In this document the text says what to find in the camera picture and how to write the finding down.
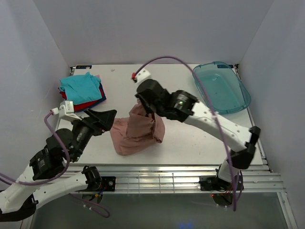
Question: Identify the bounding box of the dusty pink t shirt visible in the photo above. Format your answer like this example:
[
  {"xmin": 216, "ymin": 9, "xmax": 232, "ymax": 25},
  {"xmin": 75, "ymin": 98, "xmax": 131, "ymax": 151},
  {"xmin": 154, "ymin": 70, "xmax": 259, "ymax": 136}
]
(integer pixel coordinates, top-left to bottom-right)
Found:
[{"xmin": 110, "ymin": 101, "xmax": 165, "ymax": 156}]

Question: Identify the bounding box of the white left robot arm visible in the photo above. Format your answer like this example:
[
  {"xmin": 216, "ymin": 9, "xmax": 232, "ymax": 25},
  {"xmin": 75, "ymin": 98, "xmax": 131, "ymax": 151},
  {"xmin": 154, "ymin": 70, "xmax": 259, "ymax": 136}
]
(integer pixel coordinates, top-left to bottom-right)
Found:
[{"xmin": 0, "ymin": 101, "xmax": 117, "ymax": 222}]

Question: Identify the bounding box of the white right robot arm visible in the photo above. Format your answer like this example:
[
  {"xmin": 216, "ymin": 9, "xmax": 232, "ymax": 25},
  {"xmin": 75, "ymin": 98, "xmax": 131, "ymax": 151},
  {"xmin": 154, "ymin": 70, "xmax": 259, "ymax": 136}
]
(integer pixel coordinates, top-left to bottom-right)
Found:
[{"xmin": 132, "ymin": 69, "xmax": 261, "ymax": 186}]

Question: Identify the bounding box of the navy blue folded t shirt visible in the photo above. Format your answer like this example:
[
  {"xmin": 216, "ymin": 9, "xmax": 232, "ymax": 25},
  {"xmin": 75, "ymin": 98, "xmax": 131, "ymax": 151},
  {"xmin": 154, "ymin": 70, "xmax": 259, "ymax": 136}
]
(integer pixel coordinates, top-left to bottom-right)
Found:
[{"xmin": 67, "ymin": 82, "xmax": 108, "ymax": 112}]

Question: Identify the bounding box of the red folded t shirt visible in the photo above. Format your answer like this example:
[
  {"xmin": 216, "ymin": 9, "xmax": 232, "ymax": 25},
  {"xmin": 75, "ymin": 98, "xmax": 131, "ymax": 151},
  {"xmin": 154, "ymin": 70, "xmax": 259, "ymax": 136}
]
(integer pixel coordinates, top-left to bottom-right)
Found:
[{"xmin": 58, "ymin": 87, "xmax": 105, "ymax": 113}]

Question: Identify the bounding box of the turquoise folded t shirt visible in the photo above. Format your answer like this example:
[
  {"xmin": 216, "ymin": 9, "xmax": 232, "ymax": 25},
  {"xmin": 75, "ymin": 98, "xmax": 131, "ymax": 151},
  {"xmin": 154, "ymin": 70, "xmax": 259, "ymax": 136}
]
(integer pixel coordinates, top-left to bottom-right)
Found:
[{"xmin": 59, "ymin": 72, "xmax": 102, "ymax": 105}]

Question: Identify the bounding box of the teal transparent plastic bin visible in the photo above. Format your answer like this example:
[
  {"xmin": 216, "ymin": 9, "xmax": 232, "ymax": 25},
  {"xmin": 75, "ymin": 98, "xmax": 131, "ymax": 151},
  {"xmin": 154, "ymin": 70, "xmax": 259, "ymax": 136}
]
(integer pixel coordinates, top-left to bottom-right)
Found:
[{"xmin": 193, "ymin": 62, "xmax": 251, "ymax": 115}]

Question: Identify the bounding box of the black blue corner label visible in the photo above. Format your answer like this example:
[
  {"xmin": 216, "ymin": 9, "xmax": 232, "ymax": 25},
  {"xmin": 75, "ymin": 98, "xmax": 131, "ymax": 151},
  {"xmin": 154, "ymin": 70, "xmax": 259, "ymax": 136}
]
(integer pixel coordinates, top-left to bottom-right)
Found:
[{"xmin": 75, "ymin": 65, "xmax": 92, "ymax": 69}]

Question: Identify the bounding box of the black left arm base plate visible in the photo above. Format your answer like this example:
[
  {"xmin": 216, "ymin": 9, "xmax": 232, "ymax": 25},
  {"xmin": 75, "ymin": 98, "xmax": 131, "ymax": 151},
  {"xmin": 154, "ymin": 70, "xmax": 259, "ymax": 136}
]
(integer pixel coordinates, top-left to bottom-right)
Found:
[{"xmin": 96, "ymin": 176, "xmax": 116, "ymax": 192}]

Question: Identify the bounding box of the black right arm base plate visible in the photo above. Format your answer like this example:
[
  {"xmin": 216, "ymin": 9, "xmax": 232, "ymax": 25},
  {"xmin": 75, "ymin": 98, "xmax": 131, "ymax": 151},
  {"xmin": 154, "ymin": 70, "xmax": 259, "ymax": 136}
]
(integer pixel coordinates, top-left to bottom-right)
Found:
[{"xmin": 199, "ymin": 174, "xmax": 244, "ymax": 192}]

